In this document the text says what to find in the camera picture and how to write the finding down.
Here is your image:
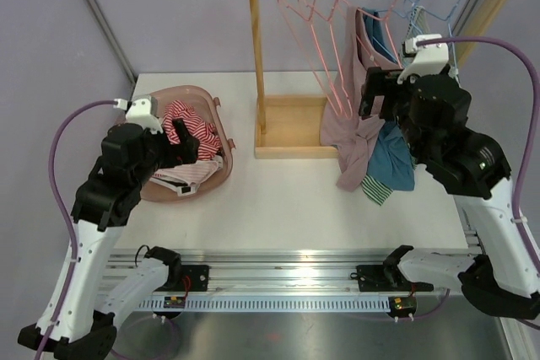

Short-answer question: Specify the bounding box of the red white striped tank top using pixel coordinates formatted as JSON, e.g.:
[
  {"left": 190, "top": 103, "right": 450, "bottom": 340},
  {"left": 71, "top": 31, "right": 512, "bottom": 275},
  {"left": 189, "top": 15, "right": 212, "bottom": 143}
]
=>
[{"left": 151, "top": 99, "right": 224, "bottom": 186}]

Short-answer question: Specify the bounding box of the black white striped tank top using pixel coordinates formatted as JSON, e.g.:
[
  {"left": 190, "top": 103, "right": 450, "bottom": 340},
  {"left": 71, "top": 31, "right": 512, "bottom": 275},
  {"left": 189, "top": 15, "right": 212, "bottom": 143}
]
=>
[{"left": 150, "top": 155, "right": 224, "bottom": 196}]

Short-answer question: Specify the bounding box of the mauve pink tank top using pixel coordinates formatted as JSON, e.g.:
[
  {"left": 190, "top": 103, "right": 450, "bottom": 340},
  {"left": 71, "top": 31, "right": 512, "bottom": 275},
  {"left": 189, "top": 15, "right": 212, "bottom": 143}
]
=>
[{"left": 320, "top": 6, "right": 398, "bottom": 191}]

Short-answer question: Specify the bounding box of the teal blue tank top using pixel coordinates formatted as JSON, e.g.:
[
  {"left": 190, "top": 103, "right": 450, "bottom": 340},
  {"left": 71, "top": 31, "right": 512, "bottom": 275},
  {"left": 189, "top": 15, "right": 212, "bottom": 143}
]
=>
[{"left": 363, "top": 8, "right": 417, "bottom": 191}]

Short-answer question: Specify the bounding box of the pink wire hanger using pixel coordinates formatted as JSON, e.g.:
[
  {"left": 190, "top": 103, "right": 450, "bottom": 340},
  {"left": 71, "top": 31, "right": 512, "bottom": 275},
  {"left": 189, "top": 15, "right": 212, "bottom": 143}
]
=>
[
  {"left": 297, "top": 0, "right": 358, "bottom": 119},
  {"left": 358, "top": 0, "right": 402, "bottom": 68},
  {"left": 277, "top": 0, "right": 352, "bottom": 118}
]

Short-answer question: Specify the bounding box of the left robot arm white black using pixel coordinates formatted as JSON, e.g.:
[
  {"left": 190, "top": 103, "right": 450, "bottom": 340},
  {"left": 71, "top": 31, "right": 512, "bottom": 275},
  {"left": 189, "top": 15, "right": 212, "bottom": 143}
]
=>
[{"left": 18, "top": 119, "right": 199, "bottom": 359}]

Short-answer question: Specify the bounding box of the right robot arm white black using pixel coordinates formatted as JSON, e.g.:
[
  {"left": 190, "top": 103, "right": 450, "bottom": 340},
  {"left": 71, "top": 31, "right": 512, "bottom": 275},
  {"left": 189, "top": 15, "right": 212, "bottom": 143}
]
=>
[{"left": 359, "top": 67, "right": 539, "bottom": 322}]

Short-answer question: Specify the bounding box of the green white striped tank top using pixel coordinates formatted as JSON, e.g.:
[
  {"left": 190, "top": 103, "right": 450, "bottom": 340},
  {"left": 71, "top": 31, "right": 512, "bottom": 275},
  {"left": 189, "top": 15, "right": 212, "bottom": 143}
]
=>
[{"left": 360, "top": 4, "right": 461, "bottom": 207}]

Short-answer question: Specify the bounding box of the pink translucent plastic basin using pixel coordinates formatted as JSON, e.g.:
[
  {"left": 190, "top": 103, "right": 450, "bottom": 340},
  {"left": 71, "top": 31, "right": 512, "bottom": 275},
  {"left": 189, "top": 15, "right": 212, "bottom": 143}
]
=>
[{"left": 141, "top": 85, "right": 235, "bottom": 202}]

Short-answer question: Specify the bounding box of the wooden clothes rack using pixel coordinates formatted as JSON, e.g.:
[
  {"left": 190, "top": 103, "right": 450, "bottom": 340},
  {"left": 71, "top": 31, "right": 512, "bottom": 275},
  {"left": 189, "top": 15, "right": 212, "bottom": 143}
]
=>
[{"left": 249, "top": 0, "right": 507, "bottom": 159}]

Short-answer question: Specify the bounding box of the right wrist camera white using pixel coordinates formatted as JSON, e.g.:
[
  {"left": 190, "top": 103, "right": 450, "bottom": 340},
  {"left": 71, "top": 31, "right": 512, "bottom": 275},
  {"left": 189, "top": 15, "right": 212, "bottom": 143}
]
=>
[{"left": 397, "top": 34, "right": 449, "bottom": 84}]

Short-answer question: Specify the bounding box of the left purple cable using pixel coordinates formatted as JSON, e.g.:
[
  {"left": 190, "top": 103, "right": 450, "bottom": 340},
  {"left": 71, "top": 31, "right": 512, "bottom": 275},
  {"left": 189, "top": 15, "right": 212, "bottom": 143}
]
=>
[{"left": 33, "top": 99, "right": 181, "bottom": 360}]

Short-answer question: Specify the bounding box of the purple cable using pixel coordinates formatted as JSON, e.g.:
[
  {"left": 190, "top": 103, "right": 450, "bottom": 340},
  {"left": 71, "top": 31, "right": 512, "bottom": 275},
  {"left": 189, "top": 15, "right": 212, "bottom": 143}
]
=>
[
  {"left": 419, "top": 37, "right": 540, "bottom": 331},
  {"left": 33, "top": 99, "right": 181, "bottom": 360}
]

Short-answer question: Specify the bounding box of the aluminium mounting rail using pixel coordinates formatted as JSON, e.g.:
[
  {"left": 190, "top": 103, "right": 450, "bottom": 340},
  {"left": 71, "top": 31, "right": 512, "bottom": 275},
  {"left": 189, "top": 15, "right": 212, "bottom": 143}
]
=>
[{"left": 105, "top": 249, "right": 486, "bottom": 293}]

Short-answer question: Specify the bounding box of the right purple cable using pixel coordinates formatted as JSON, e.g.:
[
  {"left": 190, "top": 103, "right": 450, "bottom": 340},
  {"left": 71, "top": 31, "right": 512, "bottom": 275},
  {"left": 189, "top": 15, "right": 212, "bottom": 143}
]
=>
[{"left": 419, "top": 37, "right": 540, "bottom": 331}]

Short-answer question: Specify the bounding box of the white slotted cable duct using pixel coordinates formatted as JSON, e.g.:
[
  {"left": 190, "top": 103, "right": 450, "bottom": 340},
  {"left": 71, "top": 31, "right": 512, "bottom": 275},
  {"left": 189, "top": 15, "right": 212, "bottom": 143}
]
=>
[{"left": 136, "top": 295, "right": 390, "bottom": 313}]

